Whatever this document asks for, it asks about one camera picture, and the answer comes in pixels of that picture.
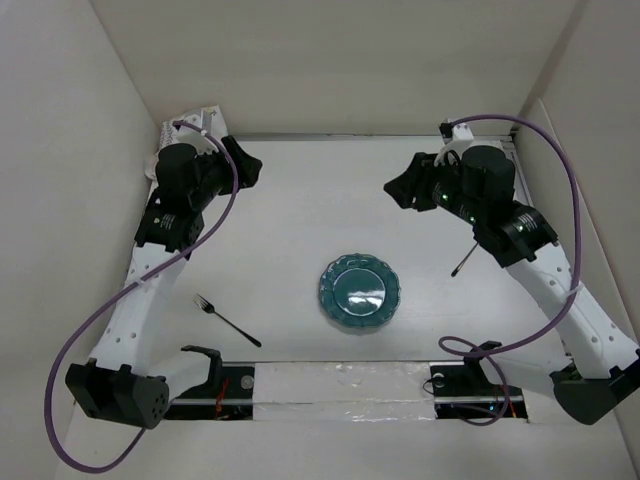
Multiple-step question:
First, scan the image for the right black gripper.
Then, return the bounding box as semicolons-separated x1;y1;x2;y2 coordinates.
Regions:
382;150;484;226

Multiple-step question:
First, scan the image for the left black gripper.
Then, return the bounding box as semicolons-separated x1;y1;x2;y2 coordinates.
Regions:
190;136;259;210

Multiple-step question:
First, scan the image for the black spoon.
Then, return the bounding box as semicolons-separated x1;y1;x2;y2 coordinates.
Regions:
450;242;479;278

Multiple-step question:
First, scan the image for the black fork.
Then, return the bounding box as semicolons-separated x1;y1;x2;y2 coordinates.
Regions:
193;294;262;348

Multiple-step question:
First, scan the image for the teal scalloped plate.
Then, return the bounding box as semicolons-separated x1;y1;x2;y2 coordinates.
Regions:
317;253;402;331

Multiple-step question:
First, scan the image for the floral cloth placemat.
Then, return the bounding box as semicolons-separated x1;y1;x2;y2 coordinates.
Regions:
144;105;228;182

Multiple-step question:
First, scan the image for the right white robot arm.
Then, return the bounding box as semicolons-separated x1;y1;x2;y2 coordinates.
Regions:
384;145;639;425

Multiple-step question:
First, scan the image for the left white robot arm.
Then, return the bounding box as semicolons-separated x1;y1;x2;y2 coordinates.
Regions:
65;136;262;429

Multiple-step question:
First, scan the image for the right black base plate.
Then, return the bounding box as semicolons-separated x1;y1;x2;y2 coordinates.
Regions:
422;362;528;423

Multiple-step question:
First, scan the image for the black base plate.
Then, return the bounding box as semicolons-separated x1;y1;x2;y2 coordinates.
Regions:
422;362;528;423
164;364;255;421

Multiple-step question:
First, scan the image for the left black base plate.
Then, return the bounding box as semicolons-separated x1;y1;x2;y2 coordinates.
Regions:
164;364;255;421

